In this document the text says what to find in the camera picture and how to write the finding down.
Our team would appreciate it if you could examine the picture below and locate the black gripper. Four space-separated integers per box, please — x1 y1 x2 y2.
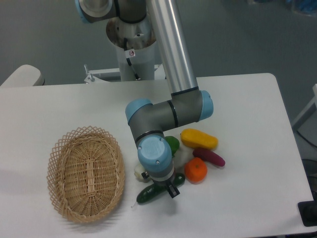
141 171 180 198

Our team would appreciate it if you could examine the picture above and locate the dark green cucumber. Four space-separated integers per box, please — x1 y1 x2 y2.
131 173 185 208

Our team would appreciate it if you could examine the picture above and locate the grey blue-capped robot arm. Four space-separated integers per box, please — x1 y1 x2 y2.
75 0 213 197

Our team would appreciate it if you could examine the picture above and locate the orange fruit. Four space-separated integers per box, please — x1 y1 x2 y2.
184 157 208 183

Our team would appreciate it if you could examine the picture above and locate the green white bok choy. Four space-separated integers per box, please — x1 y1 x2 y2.
134 135 192 181

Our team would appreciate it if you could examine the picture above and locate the purple eggplant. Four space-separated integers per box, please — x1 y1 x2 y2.
193 148 225 167

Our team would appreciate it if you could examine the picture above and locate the yellow mango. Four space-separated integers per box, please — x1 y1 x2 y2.
180 128 218 149

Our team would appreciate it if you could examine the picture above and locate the woven wicker basket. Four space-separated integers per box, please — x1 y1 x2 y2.
47 126 125 223

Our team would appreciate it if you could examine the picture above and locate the black device at table edge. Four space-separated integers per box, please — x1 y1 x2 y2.
298 201 317 227

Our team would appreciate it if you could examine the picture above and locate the white chair back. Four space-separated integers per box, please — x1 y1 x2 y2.
0 64 45 88

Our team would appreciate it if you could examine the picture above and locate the black pedestal cable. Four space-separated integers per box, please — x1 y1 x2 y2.
123 37 141 81

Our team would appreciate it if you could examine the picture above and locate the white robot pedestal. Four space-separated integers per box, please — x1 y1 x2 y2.
84 16 166 83

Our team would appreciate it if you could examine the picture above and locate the white frame at right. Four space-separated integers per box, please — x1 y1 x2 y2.
291 84 317 131

